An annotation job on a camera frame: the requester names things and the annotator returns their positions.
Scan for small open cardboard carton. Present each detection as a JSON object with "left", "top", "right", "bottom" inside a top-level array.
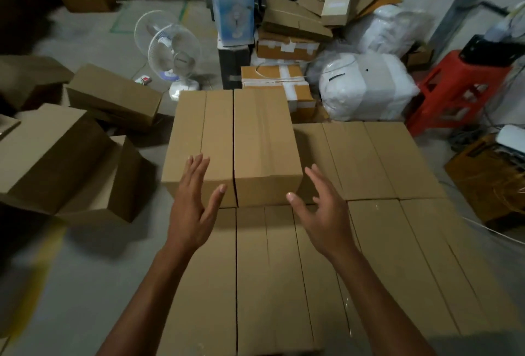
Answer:
[{"left": 404, "top": 43, "right": 435, "bottom": 72}]

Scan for black tray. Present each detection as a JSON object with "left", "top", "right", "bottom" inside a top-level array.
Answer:
[{"left": 458, "top": 34, "right": 525, "bottom": 68}]

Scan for person's right hand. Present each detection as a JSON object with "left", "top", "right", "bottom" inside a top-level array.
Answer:
[{"left": 287, "top": 164, "right": 358, "bottom": 260}]

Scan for grey metal post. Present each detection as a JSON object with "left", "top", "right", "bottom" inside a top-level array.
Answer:
[{"left": 428, "top": 0, "right": 510, "bottom": 58}]

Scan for person's left hand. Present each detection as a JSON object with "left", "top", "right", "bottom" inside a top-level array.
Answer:
[{"left": 166, "top": 154, "right": 227, "bottom": 251}]

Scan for dark brown cardboard carton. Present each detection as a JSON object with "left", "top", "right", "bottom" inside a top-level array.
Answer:
[{"left": 444, "top": 134, "right": 525, "bottom": 232}]

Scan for white plastic wrapped bundle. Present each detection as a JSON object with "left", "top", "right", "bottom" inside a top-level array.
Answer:
[{"left": 348, "top": 4, "right": 432, "bottom": 58}]

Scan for person's right forearm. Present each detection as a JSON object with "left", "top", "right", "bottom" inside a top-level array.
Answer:
[{"left": 331, "top": 244, "right": 436, "bottom": 356}]

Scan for red plastic stool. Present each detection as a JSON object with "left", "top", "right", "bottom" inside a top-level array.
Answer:
[{"left": 406, "top": 50, "right": 512, "bottom": 137}]

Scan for blue and white fan carton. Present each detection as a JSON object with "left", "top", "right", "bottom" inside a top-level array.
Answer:
[{"left": 211, "top": 0, "right": 256, "bottom": 47}]

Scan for flattened cardboard sheets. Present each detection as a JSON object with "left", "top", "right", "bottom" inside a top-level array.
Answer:
[{"left": 262, "top": 0, "right": 334, "bottom": 43}]

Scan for person's left forearm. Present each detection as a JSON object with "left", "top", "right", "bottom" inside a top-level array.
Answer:
[{"left": 96, "top": 240, "right": 194, "bottom": 356}]

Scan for cardboard carton with white tape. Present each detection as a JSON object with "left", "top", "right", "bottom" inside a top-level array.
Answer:
[{"left": 256, "top": 29, "right": 321, "bottom": 62}]

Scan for black carton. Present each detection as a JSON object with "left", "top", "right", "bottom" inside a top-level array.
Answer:
[{"left": 217, "top": 43, "right": 252, "bottom": 90}]

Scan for white cable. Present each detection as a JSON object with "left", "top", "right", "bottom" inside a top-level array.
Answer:
[{"left": 463, "top": 215, "right": 525, "bottom": 246}]

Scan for stack of closed cardboard boxes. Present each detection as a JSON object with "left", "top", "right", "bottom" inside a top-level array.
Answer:
[{"left": 157, "top": 88, "right": 525, "bottom": 356}]

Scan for white device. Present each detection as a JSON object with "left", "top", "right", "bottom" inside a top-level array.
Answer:
[{"left": 495, "top": 124, "right": 525, "bottom": 152}]

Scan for large open cardboard carton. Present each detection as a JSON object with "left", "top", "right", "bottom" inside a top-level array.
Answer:
[{"left": 0, "top": 103, "right": 113, "bottom": 215}]

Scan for clear plastic wrapped bundle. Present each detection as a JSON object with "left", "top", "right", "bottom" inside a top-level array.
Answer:
[{"left": 307, "top": 39, "right": 362, "bottom": 81}]

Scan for white table fan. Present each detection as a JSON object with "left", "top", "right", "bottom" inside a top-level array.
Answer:
[{"left": 134, "top": 10, "right": 202, "bottom": 101}]

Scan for small pale flat carton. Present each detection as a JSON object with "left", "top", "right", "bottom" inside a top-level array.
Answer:
[{"left": 321, "top": 0, "right": 356, "bottom": 27}]

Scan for string-tied taped cardboard parcel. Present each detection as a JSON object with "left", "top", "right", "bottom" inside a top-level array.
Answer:
[{"left": 240, "top": 64, "right": 317, "bottom": 122}]

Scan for large white taped bundle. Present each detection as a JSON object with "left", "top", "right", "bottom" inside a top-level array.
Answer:
[{"left": 319, "top": 52, "right": 421, "bottom": 122}]

